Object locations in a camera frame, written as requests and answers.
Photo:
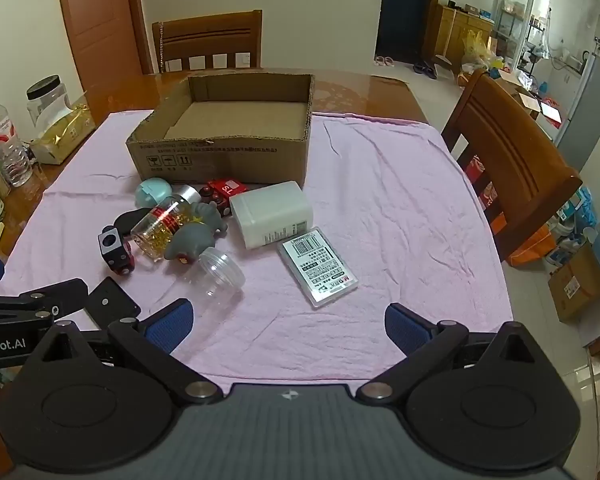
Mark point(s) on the teal egg-shaped gadget dark base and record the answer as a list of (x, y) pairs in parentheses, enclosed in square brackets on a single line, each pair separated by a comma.
[(152, 192)]

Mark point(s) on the gold tissue packet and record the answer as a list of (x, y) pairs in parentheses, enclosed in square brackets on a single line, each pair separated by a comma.
[(62, 135)]

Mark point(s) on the wooden chair grooved back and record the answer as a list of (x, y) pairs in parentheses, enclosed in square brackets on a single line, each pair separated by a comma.
[(510, 160)]

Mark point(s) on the red toy train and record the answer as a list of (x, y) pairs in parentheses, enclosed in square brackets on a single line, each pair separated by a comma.
[(227, 189)]

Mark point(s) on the grey refrigerator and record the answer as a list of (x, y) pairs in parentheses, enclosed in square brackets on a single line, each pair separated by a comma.
[(590, 110)]

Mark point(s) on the red box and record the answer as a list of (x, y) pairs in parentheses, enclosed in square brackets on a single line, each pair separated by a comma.
[(482, 182)]

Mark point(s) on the gold capsule bottle silver cap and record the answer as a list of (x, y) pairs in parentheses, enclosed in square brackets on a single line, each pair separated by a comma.
[(155, 227)]

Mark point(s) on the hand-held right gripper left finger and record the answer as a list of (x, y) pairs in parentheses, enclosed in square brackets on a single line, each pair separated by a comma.
[(172, 322)]

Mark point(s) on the white plastic container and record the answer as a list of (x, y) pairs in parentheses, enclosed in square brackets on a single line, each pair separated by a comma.
[(270, 210)]

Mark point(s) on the pink slippers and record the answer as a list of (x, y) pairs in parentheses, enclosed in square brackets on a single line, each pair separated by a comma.
[(384, 61)]

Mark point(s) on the yellow plastic bag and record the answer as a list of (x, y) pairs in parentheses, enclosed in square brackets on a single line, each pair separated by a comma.
[(477, 50)]

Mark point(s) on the wooden cabinet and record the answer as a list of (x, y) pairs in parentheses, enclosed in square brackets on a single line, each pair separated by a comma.
[(462, 25)]

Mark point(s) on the black box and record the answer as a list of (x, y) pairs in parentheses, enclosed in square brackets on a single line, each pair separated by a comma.
[(112, 302)]

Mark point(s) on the clear plastic jar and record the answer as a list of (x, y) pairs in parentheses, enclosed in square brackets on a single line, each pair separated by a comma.
[(220, 270)]

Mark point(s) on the pink cloth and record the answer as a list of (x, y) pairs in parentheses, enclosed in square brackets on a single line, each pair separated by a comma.
[(405, 210)]

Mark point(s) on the dark slippers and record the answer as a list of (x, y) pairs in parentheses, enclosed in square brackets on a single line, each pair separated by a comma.
[(425, 70)]

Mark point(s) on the black and red cube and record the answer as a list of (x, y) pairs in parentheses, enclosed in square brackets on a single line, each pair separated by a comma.
[(115, 255)]

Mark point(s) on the cardboard box with white label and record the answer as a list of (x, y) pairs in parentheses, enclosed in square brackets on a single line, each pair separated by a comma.
[(575, 285)]

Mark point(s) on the wooden chair slatted back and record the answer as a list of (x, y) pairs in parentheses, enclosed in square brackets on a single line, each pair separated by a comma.
[(205, 35)]

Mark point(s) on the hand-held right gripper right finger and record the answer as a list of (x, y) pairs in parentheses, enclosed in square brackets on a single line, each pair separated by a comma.
[(405, 327)]

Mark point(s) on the grey elephant toy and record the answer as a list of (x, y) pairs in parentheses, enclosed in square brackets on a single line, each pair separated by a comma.
[(190, 240)]

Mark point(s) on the glass sliding door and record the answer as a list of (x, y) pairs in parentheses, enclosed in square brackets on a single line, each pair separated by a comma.
[(517, 5)]

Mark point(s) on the clear labelled card case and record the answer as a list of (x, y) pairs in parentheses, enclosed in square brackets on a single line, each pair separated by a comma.
[(317, 267)]

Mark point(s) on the orange bag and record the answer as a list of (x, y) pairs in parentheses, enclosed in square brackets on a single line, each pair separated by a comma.
[(530, 250)]

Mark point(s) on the brown wooden door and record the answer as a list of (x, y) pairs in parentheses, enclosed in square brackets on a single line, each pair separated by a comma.
[(100, 35)]

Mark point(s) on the clear jar black lid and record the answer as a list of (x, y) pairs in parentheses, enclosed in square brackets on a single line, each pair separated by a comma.
[(45, 97)]

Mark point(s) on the clear water bottle red label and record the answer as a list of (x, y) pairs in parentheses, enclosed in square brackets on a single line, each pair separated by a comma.
[(5, 145)]

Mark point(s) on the dark blue door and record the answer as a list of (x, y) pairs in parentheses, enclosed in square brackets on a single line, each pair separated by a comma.
[(405, 10)]

